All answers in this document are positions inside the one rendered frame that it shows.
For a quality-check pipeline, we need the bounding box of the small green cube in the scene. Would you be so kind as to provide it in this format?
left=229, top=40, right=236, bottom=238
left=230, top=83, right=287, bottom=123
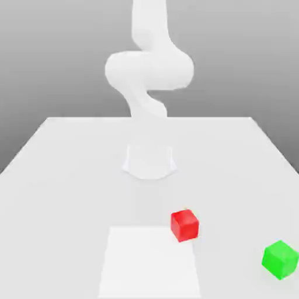
left=260, top=239, right=299, bottom=281

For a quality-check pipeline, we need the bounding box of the small red cube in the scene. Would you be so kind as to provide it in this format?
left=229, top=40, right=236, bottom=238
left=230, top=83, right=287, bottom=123
left=170, top=208, right=200, bottom=243

